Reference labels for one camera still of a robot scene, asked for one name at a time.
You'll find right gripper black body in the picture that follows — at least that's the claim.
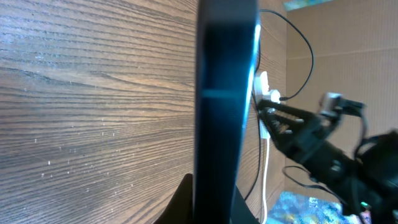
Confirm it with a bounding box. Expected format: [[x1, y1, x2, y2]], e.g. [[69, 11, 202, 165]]
[[279, 116, 360, 190]]

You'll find black USB charging cable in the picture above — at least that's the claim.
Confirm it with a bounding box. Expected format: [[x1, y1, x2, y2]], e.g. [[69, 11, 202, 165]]
[[244, 8, 315, 202]]

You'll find Samsung Galaxy smartphone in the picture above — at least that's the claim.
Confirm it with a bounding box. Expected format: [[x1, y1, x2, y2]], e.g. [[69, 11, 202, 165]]
[[193, 0, 261, 223]]

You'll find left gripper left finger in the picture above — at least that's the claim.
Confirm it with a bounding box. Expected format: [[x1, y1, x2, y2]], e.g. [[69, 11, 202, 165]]
[[154, 174, 193, 224]]

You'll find white charger plug adapter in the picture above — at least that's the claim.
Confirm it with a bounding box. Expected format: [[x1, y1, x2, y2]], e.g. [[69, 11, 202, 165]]
[[269, 90, 281, 103]]

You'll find white power strip cord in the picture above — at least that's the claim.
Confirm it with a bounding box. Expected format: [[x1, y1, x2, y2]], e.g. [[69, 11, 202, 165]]
[[261, 138, 270, 224]]

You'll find white power strip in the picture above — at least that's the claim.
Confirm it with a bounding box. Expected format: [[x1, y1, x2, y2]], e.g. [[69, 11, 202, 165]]
[[252, 70, 271, 140]]

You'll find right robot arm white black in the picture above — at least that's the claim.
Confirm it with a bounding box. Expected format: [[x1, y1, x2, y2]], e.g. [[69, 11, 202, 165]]
[[258, 97, 397, 223]]

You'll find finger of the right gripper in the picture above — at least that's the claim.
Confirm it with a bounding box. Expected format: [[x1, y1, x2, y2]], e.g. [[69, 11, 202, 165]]
[[259, 112, 308, 149], [258, 100, 314, 121]]

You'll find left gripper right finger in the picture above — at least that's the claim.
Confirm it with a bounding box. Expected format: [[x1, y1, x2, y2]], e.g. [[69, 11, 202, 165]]
[[231, 186, 259, 224]]

